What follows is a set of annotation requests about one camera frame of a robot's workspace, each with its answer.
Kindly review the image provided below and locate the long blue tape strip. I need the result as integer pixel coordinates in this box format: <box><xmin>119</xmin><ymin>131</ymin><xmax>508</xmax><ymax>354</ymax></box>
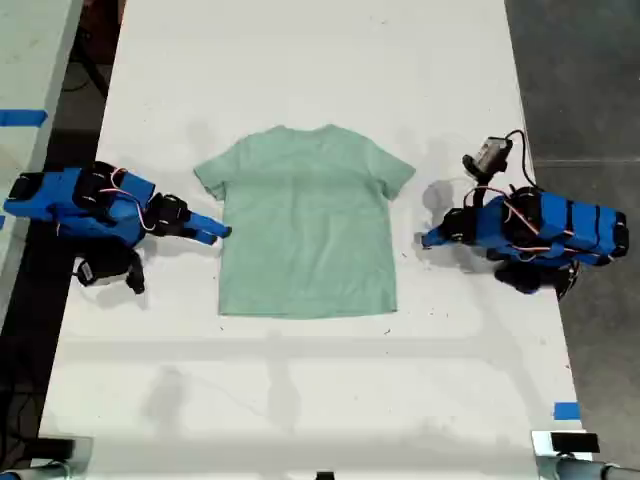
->
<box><xmin>0</xmin><ymin>108</ymin><xmax>49</xmax><ymax>128</ymax></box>

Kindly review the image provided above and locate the black floor cable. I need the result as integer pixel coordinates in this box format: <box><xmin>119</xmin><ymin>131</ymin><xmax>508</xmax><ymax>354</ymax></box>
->
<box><xmin>63</xmin><ymin>29</ymin><xmax>110</xmax><ymax>99</ymax></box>

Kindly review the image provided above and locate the small black box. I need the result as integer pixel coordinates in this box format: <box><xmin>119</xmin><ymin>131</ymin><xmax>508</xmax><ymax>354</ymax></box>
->
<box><xmin>549</xmin><ymin>432</ymin><xmax>600</xmax><ymax>454</ymax></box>
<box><xmin>28</xmin><ymin>436</ymin><xmax>77</xmax><ymax>459</ymax></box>

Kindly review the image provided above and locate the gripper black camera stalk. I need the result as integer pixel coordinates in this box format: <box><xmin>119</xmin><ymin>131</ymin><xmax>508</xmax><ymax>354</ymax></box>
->
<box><xmin>464</xmin><ymin>171</ymin><xmax>490</xmax><ymax>210</ymax></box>
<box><xmin>123</xmin><ymin>249</ymin><xmax>147</xmax><ymax>295</ymax></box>

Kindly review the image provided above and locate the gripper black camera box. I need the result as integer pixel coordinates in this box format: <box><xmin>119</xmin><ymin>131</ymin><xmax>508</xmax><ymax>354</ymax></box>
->
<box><xmin>73</xmin><ymin>248</ymin><xmax>127</xmax><ymax>288</ymax></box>
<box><xmin>461</xmin><ymin>135</ymin><xmax>515</xmax><ymax>177</ymax></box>

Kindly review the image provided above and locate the grey metal pipe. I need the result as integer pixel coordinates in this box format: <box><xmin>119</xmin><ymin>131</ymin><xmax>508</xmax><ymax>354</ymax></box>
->
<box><xmin>535</xmin><ymin>455</ymin><xmax>640</xmax><ymax>480</ymax></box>
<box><xmin>0</xmin><ymin>461</ymin><xmax>81</xmax><ymax>480</ymax></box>

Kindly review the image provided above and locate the short blue tape strip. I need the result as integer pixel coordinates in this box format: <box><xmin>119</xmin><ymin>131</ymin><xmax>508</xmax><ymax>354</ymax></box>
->
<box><xmin>553</xmin><ymin>401</ymin><xmax>583</xmax><ymax>422</ymax></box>

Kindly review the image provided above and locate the white side table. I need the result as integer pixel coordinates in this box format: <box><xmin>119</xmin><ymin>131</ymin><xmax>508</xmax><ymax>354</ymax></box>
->
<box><xmin>0</xmin><ymin>0</ymin><xmax>85</xmax><ymax>321</ymax></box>

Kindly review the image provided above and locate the pale green T-shirt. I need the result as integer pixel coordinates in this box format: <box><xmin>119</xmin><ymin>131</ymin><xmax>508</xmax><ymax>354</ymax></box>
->
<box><xmin>193</xmin><ymin>123</ymin><xmax>417</xmax><ymax>320</ymax></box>

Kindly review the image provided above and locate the black camera cable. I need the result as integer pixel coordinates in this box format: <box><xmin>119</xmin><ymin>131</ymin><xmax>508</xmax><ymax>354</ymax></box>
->
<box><xmin>503</xmin><ymin>129</ymin><xmax>540</xmax><ymax>192</ymax></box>

